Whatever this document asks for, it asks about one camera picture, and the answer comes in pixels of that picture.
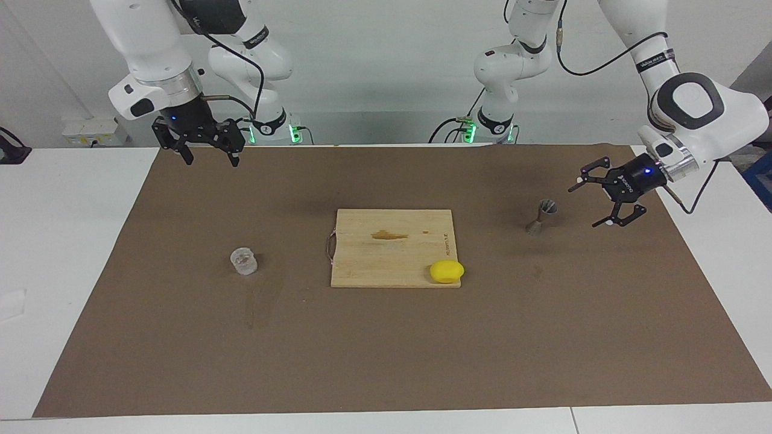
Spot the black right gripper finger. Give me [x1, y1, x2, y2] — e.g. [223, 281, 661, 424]
[211, 119, 246, 168]
[152, 118, 195, 166]

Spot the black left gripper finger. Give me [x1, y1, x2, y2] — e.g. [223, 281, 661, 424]
[592, 199, 647, 228]
[568, 157, 611, 193]

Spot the steel double jigger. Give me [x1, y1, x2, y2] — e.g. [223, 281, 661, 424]
[525, 199, 558, 236]

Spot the clear glass cup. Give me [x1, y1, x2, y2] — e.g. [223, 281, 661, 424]
[230, 246, 259, 276]

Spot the blue crate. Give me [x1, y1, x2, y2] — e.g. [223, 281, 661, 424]
[742, 148, 772, 212]

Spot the yellow lemon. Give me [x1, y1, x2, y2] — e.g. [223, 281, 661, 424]
[429, 260, 466, 284]

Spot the wooden cutting board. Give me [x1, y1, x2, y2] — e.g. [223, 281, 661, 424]
[326, 209, 463, 289]

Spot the white paper piece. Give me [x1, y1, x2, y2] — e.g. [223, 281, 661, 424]
[0, 289, 28, 321]

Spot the brown table mat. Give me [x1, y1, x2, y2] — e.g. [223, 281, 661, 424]
[33, 143, 772, 418]

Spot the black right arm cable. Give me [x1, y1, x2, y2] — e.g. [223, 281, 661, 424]
[171, 0, 266, 121]

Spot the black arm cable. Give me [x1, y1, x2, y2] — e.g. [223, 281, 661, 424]
[555, 0, 721, 215]
[171, 0, 266, 121]

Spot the white wall outlet box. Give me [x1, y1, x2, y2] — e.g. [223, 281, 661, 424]
[62, 118, 128, 147]

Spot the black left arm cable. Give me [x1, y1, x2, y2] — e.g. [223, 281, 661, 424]
[555, 0, 721, 215]

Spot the black clamp mount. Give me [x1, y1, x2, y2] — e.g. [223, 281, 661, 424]
[0, 127, 32, 165]

